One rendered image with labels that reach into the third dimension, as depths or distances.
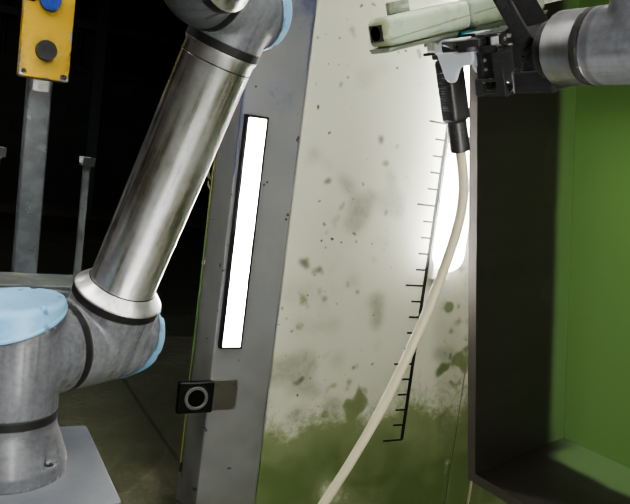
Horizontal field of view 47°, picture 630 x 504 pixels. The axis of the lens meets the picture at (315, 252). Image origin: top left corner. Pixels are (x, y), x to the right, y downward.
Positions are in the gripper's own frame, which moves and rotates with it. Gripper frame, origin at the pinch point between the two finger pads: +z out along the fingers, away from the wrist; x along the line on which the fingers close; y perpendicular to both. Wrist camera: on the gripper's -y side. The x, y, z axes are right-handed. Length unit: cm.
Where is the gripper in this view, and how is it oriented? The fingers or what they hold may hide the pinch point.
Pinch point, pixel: (443, 41)
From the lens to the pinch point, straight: 110.1
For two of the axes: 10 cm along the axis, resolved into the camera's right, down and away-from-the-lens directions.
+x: 8.1, -3.5, 4.8
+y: 2.0, 9.2, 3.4
